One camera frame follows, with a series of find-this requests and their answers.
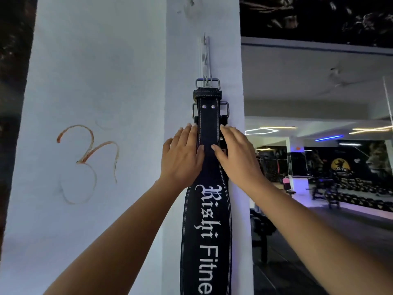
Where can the person's right hand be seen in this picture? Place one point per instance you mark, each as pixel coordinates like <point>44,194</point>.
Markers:
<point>239,168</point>

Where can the person's left hand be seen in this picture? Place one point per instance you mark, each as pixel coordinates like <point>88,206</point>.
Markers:
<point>181,162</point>

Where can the person's left little finger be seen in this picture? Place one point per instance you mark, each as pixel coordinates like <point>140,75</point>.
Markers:
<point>166,146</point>

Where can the person's right middle finger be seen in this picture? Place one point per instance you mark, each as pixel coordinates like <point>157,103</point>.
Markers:
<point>236,137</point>

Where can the person's right thumb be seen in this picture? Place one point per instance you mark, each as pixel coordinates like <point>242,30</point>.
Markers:
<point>218,154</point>

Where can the person's right little finger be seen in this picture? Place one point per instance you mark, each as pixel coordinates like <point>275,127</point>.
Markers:
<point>251,149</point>

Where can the person's left middle finger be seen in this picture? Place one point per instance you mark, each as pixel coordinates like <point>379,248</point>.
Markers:
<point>185,136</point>

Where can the person's left thumb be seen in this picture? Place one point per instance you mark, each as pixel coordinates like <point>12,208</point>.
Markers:
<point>200,154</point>

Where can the black embroidered weightlifting belt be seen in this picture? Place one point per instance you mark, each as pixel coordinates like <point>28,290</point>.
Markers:
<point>208,218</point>

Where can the person's left forearm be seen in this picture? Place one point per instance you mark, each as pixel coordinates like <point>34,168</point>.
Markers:
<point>116,236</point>

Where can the person's right forearm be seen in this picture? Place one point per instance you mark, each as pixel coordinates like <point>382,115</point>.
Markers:
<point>313,242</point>

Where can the hexagonal white ceiling light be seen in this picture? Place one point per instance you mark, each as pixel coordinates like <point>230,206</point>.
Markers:
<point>261,130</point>

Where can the plain black weightlifting belt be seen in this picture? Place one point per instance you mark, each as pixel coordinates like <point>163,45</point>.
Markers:
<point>224,115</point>

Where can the yellow ceiling light strip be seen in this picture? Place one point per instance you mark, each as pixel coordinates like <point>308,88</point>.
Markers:
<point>279,127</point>

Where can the pink gym seat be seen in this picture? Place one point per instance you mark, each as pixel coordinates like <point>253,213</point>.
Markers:
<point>286,184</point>

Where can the blue ceiling light strip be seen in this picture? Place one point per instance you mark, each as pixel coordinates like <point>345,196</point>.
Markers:
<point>328,138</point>

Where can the black gym bench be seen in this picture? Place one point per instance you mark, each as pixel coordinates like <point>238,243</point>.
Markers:
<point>261,227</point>

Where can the dark workout bench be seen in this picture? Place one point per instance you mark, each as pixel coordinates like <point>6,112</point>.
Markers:
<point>325,190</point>

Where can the white ceiling light strip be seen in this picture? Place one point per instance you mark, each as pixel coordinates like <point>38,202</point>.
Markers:
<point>349,144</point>

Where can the row of dumbbells on rack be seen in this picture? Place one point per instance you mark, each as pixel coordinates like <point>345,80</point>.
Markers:
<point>365,193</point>

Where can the crossed yellow ceiling light strips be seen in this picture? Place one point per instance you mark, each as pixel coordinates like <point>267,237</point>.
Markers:
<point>373,129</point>

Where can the metal wall hook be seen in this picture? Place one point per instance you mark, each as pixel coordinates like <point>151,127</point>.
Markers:
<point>206,56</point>

